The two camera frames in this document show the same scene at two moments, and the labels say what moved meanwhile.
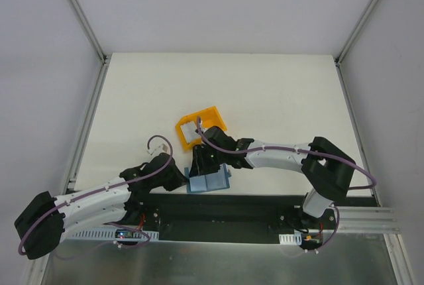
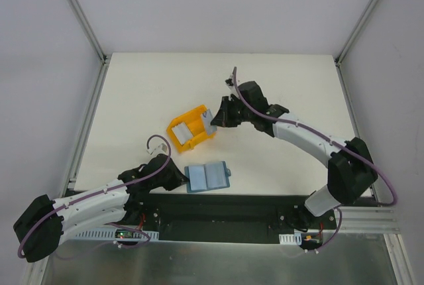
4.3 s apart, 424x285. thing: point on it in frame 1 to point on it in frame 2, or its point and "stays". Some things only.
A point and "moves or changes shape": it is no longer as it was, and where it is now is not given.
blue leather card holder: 218,180 stays
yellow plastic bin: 209,118 moves or changes shape
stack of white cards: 189,130 to 182,132
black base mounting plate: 232,218 stays
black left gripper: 177,179 stays
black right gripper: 205,164 to 226,113
